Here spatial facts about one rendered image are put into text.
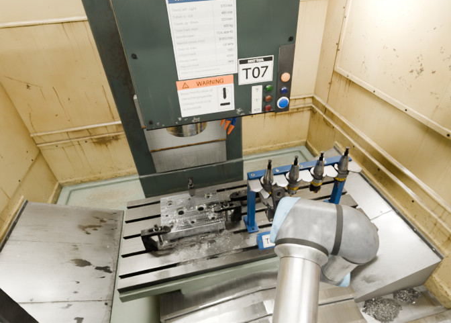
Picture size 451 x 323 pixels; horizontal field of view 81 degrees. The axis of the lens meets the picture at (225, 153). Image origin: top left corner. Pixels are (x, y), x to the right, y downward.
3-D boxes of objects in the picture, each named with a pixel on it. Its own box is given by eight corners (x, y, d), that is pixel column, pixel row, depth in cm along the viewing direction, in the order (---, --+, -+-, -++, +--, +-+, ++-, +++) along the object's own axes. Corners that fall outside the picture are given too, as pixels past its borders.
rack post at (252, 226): (259, 231, 127) (261, 186, 109) (248, 233, 126) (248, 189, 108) (253, 215, 135) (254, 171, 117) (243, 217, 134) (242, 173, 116)
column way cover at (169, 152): (229, 162, 171) (225, 86, 140) (154, 174, 164) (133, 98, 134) (227, 157, 175) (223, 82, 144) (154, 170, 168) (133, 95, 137)
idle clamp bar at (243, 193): (277, 195, 145) (277, 187, 141) (232, 208, 140) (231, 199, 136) (273, 190, 149) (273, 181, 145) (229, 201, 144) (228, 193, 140)
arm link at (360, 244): (397, 204, 57) (345, 261, 96) (343, 195, 60) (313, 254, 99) (404, 258, 51) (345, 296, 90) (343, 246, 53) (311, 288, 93)
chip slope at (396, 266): (421, 286, 129) (445, 256, 114) (287, 322, 120) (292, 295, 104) (327, 172, 200) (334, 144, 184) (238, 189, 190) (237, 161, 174)
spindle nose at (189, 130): (206, 115, 109) (203, 86, 101) (209, 135, 96) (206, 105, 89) (166, 119, 107) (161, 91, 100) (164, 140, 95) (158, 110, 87)
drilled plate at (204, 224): (225, 228, 124) (224, 221, 121) (163, 241, 120) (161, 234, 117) (216, 194, 143) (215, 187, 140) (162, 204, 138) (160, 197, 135)
